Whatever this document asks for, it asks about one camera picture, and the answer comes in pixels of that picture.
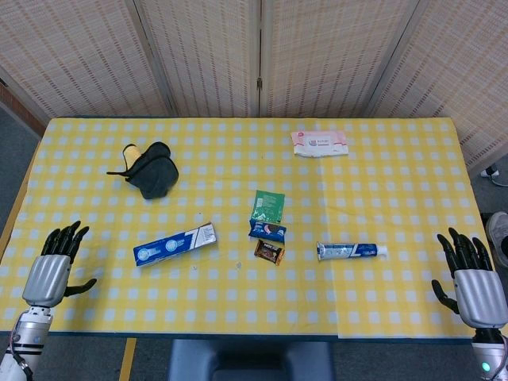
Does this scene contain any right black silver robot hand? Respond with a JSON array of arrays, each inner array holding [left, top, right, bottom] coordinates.
[[431, 227, 508, 329]]

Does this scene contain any blue cookie packet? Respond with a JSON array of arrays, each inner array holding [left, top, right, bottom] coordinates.
[[248, 219, 287, 244]]

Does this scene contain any brown chocolate packet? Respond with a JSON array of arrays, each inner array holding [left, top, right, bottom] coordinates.
[[253, 239, 286, 266]]

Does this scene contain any blue white toothpaste tube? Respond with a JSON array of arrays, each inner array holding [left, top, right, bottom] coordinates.
[[316, 241, 389, 262]]

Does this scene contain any yellow white checked tablecloth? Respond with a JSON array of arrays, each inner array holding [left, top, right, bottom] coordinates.
[[0, 117, 489, 339]]

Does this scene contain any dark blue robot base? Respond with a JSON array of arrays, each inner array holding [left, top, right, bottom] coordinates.
[[168, 340, 334, 381]]

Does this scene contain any pink white wet wipes pack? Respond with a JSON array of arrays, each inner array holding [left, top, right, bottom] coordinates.
[[291, 130, 350, 158]]

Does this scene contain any grey sneaker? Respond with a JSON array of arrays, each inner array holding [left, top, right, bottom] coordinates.
[[486, 212, 508, 267]]

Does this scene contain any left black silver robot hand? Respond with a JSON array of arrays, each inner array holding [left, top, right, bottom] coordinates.
[[22, 221, 98, 307]]

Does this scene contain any green snack packet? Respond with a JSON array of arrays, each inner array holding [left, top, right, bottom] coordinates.
[[251, 190, 286, 225]]

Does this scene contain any blue white toothpaste box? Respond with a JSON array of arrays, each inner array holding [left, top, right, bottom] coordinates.
[[133, 221, 218, 267]]

